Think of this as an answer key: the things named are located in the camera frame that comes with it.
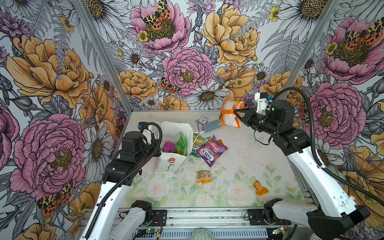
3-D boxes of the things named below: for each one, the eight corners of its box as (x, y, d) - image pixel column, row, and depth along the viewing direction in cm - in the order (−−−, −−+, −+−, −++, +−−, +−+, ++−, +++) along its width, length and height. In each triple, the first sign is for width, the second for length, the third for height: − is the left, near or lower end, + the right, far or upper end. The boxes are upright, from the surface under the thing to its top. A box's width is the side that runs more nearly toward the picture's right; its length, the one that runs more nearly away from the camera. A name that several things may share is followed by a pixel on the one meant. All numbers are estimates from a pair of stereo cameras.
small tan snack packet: (195, 183, 88) (195, 180, 85) (195, 172, 92) (195, 170, 89) (211, 183, 88) (212, 180, 85) (210, 172, 92) (211, 170, 89)
